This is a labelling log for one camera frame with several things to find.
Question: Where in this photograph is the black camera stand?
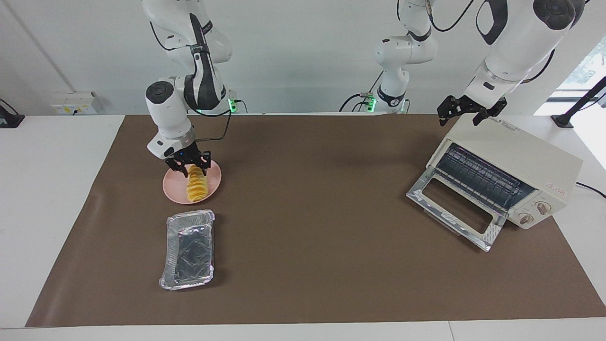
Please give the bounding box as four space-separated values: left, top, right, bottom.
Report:
552 76 606 128

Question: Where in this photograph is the white wall socket box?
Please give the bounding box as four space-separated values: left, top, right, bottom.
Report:
50 91 102 116

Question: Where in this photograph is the bright window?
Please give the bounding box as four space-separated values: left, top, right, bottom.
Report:
554 37 606 100

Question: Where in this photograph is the black table clamp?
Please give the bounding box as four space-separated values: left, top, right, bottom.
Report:
0 99 25 128

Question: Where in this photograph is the golden ridged bread loaf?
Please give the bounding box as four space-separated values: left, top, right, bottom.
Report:
186 164 210 203

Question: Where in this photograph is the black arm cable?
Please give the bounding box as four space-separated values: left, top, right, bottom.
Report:
149 19 233 143
426 0 476 35

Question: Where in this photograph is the cream toaster oven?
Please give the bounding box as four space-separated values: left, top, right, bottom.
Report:
426 116 584 230

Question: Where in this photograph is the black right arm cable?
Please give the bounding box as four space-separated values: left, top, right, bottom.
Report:
149 19 233 143

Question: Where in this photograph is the pink round plate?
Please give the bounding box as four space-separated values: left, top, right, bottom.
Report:
162 159 222 205

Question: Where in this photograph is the brown table mat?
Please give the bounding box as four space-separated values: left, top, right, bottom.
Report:
25 114 606 327

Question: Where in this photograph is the glass oven door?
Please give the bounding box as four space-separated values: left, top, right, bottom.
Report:
406 170 508 252

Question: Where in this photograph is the metal oven wire rack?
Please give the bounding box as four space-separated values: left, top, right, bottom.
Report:
436 144 536 211

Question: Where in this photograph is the aluminium foil tray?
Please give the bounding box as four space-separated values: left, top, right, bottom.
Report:
159 209 216 291

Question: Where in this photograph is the black oven power cable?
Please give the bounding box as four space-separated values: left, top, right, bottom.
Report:
575 181 606 199

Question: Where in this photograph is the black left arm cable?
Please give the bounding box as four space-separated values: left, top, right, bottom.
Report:
426 0 476 35

